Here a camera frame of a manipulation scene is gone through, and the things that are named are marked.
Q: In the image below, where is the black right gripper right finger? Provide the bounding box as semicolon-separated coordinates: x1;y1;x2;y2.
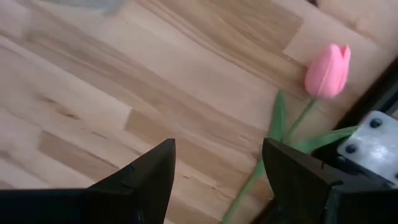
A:
257;138;398;224

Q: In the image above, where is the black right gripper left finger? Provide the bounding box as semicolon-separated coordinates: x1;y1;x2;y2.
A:
0;138;177;224

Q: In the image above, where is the pink artificial tulip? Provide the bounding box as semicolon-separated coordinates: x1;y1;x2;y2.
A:
221;42;358;224

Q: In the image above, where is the metal corner bracket plate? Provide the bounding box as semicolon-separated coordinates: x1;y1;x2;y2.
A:
337;110;398;187

